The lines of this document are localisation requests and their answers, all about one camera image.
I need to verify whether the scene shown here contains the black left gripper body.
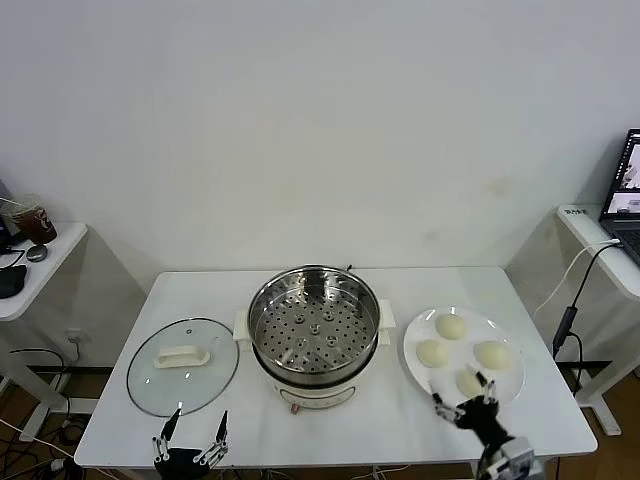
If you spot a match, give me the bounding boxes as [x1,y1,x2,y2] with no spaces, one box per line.
[152,446,215,475]

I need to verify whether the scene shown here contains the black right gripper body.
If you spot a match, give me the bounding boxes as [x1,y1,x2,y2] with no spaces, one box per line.
[456,396,517,449]

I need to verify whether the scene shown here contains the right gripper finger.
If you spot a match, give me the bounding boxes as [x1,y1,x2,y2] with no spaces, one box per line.
[427,379,465,427]
[465,367,500,407]

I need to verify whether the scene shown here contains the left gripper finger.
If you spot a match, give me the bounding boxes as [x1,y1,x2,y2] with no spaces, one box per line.
[193,409,233,469]
[151,407,183,459]

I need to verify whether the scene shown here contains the white steamed baozi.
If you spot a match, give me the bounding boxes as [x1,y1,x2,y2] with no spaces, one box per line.
[434,313,469,342]
[472,340,514,372]
[416,339,450,370]
[454,367,489,396]

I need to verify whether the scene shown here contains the glass lid with cream handle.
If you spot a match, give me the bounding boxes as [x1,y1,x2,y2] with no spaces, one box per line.
[125,315,241,419]

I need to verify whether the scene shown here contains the stainless steel steamer basket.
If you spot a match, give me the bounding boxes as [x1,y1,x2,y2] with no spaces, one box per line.
[247,267,382,376]

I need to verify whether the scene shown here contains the white round plate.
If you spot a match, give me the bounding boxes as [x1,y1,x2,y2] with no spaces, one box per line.
[402,305,527,409]

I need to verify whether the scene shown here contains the cream electric cooker pot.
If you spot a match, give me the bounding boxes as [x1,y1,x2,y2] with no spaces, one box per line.
[233,297,399,415]

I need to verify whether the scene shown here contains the white side table with laptop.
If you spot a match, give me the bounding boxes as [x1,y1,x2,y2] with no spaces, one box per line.
[557,203,640,436]

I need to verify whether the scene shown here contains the white side table with cup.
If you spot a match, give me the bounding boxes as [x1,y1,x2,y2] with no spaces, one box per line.
[0,221,89,444]

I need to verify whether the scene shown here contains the black computer mouse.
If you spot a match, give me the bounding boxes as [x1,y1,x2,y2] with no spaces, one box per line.
[0,264,27,300]

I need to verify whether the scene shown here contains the iced tea plastic cup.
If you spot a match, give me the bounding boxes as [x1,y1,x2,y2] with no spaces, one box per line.
[0,193,59,246]

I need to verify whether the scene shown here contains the grey laptop with lit screen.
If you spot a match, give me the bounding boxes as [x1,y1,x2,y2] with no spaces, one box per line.
[598,128,640,266]

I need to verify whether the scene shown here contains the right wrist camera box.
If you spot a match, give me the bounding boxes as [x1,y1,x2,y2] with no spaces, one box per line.
[492,435,539,480]

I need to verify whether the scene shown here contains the black cable with inline adapter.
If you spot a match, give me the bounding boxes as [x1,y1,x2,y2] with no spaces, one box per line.
[552,243,624,401]

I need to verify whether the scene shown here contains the white charging cable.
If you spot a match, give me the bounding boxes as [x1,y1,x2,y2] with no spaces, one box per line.
[531,238,623,320]

